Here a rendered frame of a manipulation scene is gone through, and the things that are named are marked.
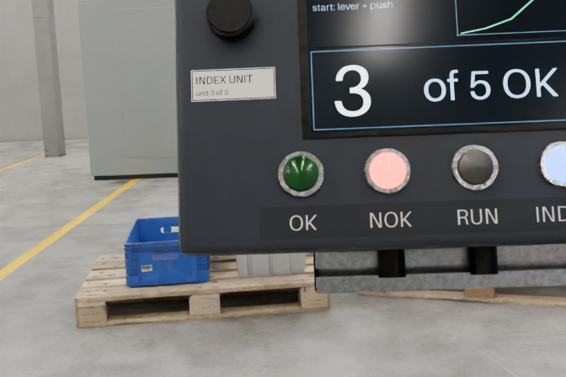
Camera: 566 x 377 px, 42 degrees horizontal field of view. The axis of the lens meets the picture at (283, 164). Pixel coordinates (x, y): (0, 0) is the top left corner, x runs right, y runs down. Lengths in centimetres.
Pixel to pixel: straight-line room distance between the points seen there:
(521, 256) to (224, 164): 21
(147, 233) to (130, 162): 402
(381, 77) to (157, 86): 758
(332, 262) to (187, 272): 311
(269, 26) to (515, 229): 19
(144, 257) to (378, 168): 320
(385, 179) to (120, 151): 775
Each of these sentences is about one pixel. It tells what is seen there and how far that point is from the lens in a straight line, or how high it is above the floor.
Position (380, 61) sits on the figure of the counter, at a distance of 44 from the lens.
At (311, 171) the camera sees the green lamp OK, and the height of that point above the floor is 112.
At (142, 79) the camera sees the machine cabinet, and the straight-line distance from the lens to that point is 802.
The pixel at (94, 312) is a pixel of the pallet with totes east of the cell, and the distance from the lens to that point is 358.
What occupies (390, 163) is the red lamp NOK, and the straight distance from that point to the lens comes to 42.
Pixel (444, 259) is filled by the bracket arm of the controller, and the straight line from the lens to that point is 50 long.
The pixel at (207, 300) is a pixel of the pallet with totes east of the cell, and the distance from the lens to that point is 352.
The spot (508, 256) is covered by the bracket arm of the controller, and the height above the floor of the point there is 105.
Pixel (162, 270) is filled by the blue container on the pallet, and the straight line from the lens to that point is 360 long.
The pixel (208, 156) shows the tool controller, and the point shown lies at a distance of 43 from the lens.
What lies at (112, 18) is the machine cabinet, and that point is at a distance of 811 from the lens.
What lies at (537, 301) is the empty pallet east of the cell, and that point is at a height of 2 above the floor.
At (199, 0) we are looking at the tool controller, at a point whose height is 122.
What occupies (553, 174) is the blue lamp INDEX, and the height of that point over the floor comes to 111.
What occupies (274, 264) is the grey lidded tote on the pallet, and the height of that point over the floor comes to 21.
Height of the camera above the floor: 118
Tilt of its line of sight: 8 degrees down
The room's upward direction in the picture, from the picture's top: 2 degrees counter-clockwise
